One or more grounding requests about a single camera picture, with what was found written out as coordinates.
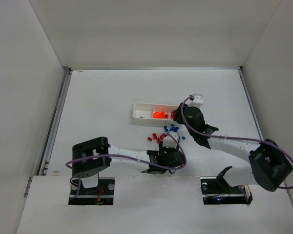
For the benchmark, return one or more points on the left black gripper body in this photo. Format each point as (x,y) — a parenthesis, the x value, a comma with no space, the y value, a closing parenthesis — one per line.
(164,148)

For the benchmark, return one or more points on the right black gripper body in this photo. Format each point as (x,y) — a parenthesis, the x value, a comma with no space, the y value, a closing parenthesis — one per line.
(181,115)

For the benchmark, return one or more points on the orange spiral lego piece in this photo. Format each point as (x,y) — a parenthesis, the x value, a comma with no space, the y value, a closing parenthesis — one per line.
(156,115)

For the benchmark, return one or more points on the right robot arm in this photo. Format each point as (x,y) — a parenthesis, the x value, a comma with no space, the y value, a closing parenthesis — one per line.
(270,165)

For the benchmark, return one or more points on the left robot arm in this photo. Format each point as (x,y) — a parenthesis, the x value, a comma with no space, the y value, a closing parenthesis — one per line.
(91,157)

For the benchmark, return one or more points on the red slope lego piece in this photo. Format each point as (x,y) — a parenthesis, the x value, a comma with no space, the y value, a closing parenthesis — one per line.
(162,136)

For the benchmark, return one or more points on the large blue curved lego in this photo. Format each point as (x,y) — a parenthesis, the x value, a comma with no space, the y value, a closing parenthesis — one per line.
(173,128)

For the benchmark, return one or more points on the orange spiral piece in tray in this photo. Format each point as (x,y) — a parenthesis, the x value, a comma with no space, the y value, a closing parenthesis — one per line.
(163,115)

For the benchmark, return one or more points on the white three-compartment tray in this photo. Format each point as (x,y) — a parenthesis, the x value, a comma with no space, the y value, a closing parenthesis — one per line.
(143,112)

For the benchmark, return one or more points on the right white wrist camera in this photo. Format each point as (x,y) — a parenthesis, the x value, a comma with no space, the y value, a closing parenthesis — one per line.
(196,100)

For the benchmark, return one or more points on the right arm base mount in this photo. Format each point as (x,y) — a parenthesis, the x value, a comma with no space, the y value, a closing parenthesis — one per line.
(216,191)

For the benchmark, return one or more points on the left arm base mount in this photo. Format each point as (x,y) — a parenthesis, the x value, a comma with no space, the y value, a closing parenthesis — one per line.
(101,195)

